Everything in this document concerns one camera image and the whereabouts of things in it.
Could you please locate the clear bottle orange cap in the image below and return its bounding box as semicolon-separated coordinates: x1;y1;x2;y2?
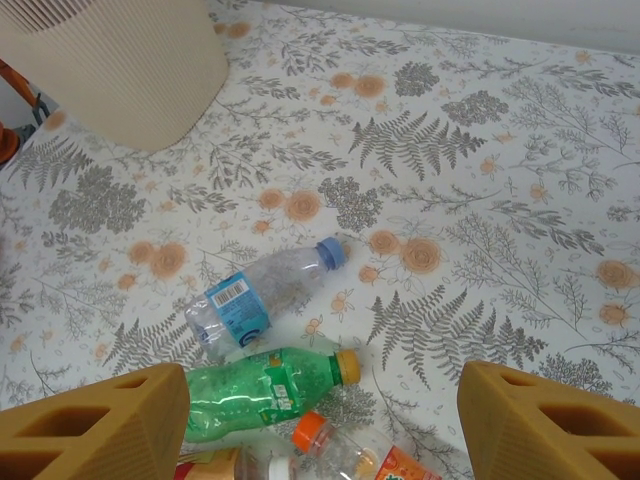
291;410;444;480

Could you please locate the red label tea bottle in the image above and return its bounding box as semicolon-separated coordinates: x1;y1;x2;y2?
174;446;301;480

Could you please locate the large green bottle yellow cap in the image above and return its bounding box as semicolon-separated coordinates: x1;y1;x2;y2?
182;347;362;445

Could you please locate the floral patterned tablecloth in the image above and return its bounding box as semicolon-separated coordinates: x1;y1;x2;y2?
0;0;640;480

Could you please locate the clear bottle light blue cap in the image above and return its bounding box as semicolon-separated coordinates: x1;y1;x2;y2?
183;236;350;359

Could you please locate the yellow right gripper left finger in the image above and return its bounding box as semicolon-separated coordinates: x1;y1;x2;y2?
0;362;192;480

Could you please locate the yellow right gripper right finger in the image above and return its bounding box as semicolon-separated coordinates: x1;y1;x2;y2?
458;360;640;480

